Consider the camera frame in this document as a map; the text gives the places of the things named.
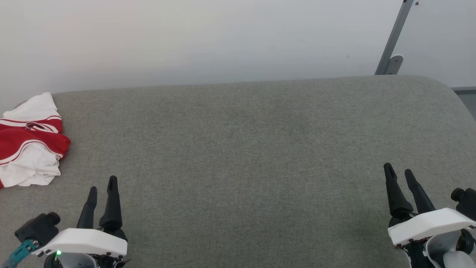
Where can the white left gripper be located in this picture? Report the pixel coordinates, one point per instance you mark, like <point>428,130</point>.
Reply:
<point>85,241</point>

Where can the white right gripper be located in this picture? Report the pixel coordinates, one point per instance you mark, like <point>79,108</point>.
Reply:
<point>427,223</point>

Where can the red and white jersey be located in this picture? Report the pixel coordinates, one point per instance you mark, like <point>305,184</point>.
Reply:
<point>33,143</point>

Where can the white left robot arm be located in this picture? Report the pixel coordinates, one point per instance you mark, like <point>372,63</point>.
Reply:
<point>72,261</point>

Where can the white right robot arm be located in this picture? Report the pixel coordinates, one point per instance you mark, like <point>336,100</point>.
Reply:
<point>452,253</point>

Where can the grey fabric-covered table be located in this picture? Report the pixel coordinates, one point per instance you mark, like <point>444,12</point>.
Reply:
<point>238,167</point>

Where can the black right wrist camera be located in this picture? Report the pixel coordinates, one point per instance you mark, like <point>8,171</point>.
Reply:
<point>466,203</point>

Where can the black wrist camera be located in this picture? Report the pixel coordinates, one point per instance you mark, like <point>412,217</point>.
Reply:
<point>37,227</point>
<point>466,203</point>

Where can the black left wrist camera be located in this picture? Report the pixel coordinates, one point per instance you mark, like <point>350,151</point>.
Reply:
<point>37,227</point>

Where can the grey metal pole with bracket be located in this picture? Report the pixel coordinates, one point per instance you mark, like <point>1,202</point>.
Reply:
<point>394,37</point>

